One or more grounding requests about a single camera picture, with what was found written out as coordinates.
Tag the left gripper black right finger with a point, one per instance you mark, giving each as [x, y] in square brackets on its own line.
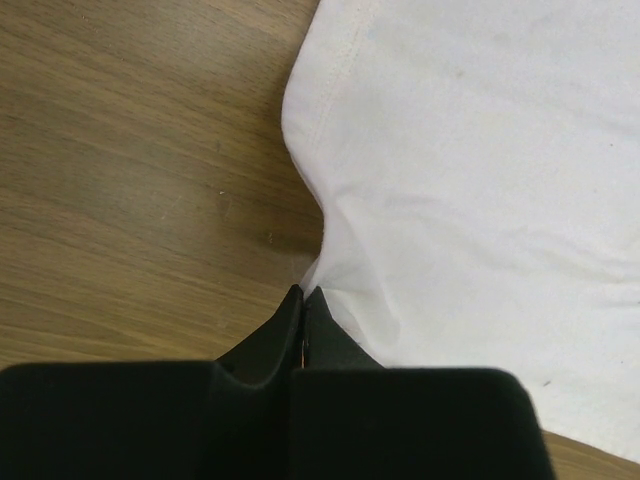
[354, 419]

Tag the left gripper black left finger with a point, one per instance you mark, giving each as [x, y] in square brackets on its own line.
[225, 418]

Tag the white t-shirt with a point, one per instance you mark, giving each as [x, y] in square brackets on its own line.
[477, 166]

